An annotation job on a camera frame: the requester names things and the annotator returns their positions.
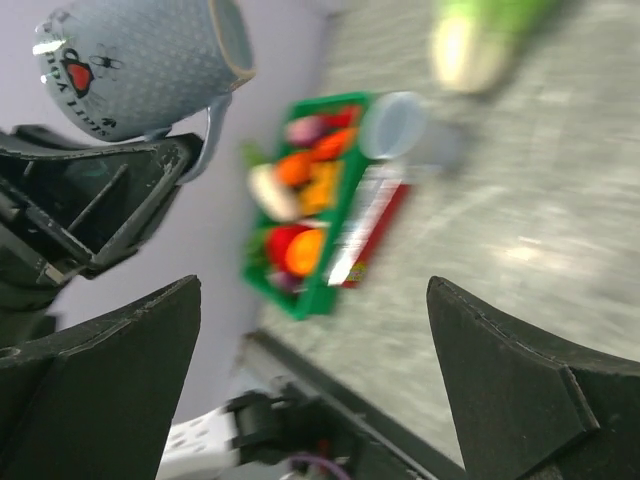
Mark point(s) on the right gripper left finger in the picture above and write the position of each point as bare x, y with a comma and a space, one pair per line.
96, 400

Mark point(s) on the red toothpaste box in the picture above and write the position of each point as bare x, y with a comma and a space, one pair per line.
380, 192

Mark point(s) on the green lettuce toy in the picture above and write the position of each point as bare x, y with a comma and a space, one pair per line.
473, 44

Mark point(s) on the purple onion toy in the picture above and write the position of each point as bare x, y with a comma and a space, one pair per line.
303, 132

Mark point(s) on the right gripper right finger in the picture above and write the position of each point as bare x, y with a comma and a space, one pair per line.
528, 404

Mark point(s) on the green vegetable crate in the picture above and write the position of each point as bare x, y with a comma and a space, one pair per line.
338, 166

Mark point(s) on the white radish toy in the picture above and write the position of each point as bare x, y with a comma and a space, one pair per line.
273, 197

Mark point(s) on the red chili toy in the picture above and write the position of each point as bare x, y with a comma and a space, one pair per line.
344, 117

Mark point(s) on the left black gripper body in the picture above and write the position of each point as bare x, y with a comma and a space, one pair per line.
29, 283

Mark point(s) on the grey plastic measuring cup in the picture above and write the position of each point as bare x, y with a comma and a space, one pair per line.
400, 130

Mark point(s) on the green leaf toy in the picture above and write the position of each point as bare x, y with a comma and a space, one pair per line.
253, 155

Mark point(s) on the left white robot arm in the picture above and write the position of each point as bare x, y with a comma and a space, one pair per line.
254, 427

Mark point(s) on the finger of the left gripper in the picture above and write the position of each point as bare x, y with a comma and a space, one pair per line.
71, 209

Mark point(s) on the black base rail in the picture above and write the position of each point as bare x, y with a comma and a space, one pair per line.
389, 448

